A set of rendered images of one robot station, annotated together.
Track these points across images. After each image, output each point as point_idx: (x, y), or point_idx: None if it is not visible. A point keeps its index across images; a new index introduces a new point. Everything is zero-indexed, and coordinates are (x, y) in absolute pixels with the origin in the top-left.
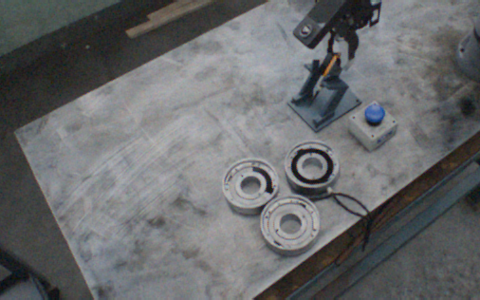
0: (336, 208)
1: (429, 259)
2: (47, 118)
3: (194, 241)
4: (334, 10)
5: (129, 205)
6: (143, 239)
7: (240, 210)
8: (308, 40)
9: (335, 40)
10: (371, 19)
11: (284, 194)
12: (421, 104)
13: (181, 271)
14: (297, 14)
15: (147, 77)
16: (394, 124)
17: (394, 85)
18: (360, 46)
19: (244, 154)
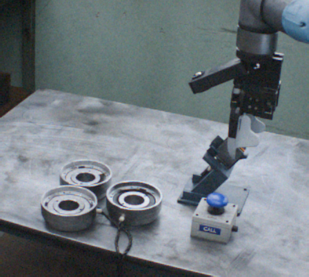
0: (112, 235)
1: None
2: (62, 93)
3: (21, 178)
4: (223, 68)
5: (25, 144)
6: (5, 158)
7: (59, 180)
8: (192, 80)
9: (290, 179)
10: (262, 108)
11: (98, 204)
12: (281, 249)
13: None
14: (290, 152)
15: (138, 113)
16: (223, 222)
17: (282, 226)
18: (249, 137)
19: (116, 175)
